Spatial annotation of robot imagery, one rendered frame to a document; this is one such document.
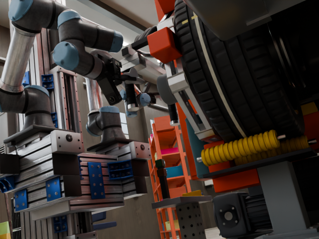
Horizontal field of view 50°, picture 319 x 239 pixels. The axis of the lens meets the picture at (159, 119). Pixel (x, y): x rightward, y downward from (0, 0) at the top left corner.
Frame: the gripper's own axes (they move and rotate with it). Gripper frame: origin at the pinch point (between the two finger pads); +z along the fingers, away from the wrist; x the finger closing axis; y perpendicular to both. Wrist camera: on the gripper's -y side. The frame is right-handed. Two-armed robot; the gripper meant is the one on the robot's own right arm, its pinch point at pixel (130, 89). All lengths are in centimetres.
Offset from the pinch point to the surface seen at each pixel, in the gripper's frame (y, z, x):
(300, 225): -58, 12, -44
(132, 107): -8.0, -2.0, -0.9
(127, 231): -39, 850, 612
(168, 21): 12.9, -10.0, -25.1
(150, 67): 12.1, 12.5, -4.0
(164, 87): 0.6, 10.8, -9.0
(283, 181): -44, 12, -43
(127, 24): 545, 678, 383
